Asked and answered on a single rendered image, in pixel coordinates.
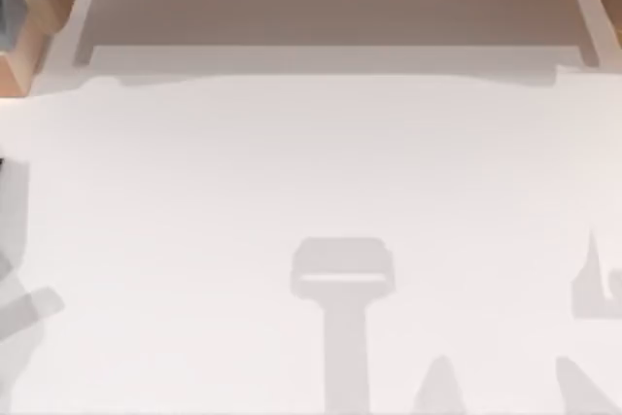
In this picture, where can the pale wooden drawer front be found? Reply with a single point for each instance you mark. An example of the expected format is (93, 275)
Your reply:
(35, 31)

